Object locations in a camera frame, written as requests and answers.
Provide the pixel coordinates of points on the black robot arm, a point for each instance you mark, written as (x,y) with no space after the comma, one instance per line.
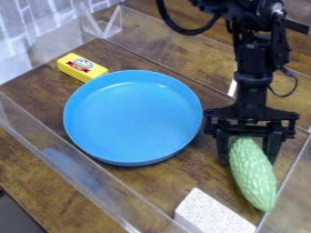
(256,24)

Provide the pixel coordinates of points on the black baseboard strip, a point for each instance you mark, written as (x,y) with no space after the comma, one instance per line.
(298,27)

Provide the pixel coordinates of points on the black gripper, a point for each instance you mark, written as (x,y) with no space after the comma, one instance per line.
(249,118)

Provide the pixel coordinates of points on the white speckled foam block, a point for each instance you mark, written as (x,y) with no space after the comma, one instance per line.
(203,215)

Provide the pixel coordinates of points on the blue round tray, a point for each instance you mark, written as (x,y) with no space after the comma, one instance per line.
(133,117)

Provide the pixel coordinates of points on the green bitter gourd toy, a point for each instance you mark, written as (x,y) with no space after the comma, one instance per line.
(252,173)

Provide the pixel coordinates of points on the yellow rectangular box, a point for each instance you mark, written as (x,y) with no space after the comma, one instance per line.
(80,68)

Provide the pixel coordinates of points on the clear acrylic enclosure wall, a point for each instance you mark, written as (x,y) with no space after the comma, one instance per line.
(77,195)

